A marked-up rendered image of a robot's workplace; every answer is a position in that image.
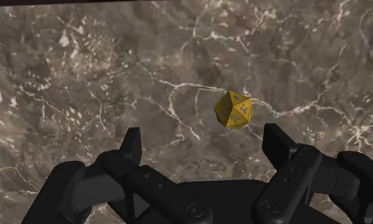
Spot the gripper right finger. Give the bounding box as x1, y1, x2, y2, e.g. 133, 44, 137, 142
251, 123, 373, 224

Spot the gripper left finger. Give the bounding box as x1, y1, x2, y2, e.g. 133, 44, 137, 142
21, 127, 215, 224

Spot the yellow twenty-sided die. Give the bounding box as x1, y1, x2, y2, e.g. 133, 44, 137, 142
213, 90, 254, 129

